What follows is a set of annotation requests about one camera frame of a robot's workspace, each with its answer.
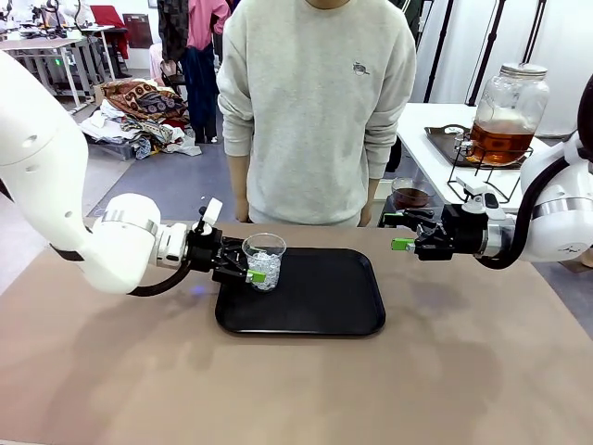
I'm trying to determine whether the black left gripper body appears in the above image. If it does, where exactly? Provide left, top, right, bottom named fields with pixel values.
left=186, top=228, right=227, bottom=284

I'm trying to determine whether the person's right forearm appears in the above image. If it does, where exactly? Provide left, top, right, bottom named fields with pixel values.
left=221, top=113, right=255, bottom=206

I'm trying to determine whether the white frame workbench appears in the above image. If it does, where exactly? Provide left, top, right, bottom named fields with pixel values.
left=0, top=37, right=94, bottom=110

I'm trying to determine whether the pink top blue trousers mannequin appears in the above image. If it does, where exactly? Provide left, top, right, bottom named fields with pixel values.
left=183, top=0, right=232, bottom=146

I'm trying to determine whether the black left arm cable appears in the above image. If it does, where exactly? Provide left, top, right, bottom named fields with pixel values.
left=127, top=262, right=192, bottom=299

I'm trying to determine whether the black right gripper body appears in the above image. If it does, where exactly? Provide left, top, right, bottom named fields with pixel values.
left=441, top=204, right=488, bottom=256

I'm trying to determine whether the dark brown board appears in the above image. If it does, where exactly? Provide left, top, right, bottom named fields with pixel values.
left=123, top=13, right=153, bottom=50

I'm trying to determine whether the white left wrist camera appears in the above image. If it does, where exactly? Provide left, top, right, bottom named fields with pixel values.
left=197, top=197, right=224, bottom=235

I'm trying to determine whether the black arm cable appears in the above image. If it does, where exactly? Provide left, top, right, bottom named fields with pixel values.
left=127, top=262, right=192, bottom=299
left=474, top=155, right=570, bottom=271

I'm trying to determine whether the glass tea dispenser jar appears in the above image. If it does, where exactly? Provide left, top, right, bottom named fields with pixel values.
left=457, top=62, right=551, bottom=167

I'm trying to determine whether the black stand pole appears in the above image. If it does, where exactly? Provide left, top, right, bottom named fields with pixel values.
left=423, top=0, right=456, bottom=105
left=521, top=0, right=548, bottom=65
left=467, top=0, right=506, bottom=108

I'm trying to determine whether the person's left forearm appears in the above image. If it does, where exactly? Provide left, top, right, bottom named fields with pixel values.
left=367, top=108, right=409, bottom=206

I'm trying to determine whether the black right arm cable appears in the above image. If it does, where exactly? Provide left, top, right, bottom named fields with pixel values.
left=474, top=155, right=570, bottom=271

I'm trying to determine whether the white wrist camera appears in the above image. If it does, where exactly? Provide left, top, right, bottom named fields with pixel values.
left=197, top=197, right=224, bottom=235
left=455, top=175, right=509, bottom=220

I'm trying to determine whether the white side table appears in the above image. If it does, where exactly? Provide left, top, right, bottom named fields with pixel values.
left=396, top=102, right=575, bottom=215

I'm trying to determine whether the short clear iced cup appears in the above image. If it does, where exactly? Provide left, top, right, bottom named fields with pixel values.
left=242, top=233, right=287, bottom=293

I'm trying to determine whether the black plastic serving tray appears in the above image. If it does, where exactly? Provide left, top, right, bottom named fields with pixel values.
left=215, top=247, right=386, bottom=337

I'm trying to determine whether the person in grey sweatshirt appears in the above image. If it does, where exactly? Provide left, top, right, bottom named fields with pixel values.
left=216, top=0, right=417, bottom=228

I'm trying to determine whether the black folding chair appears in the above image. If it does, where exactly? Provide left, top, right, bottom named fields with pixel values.
left=159, top=59, right=189, bottom=101

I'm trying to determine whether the pile of patterned cloths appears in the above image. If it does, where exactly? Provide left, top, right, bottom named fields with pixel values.
left=79, top=78, right=203, bottom=161

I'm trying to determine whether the black wire dispenser stand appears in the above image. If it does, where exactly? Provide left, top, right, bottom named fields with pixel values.
left=447, top=146, right=535, bottom=205

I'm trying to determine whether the dark patterned hanging garment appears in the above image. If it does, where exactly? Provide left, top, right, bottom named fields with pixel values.
left=157, top=0, right=190, bottom=64

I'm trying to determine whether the glass bowl with brown liquid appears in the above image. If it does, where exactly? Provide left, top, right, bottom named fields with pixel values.
left=391, top=177, right=435, bottom=210

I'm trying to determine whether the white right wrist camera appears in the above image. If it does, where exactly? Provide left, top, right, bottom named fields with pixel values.
left=455, top=175, right=509, bottom=220

